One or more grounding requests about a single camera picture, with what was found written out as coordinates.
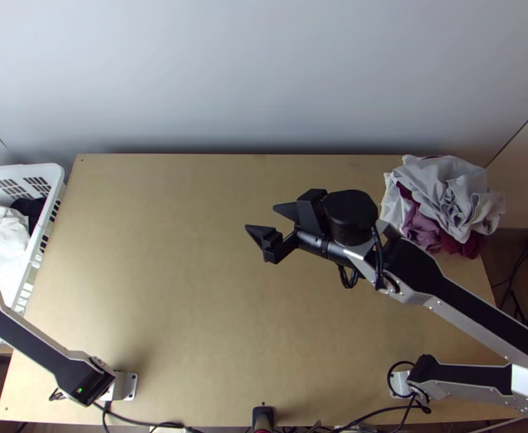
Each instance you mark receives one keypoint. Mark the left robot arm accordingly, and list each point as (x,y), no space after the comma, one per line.
(33,347)

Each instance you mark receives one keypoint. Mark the heap of clothes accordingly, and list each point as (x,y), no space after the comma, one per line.
(448,194)

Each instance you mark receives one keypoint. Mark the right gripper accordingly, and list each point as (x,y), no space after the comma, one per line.
(311,221)

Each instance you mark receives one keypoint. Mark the white t-shirt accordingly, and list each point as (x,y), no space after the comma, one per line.
(2,243)

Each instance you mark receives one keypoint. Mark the dark garment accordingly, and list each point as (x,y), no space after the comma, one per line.
(31,209)

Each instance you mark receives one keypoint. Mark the white laundry basket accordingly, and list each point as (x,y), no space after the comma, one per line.
(51,173)

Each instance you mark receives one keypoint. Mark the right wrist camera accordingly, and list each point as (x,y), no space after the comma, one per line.
(313,196)

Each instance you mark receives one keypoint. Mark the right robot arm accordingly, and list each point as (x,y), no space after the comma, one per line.
(453,288)

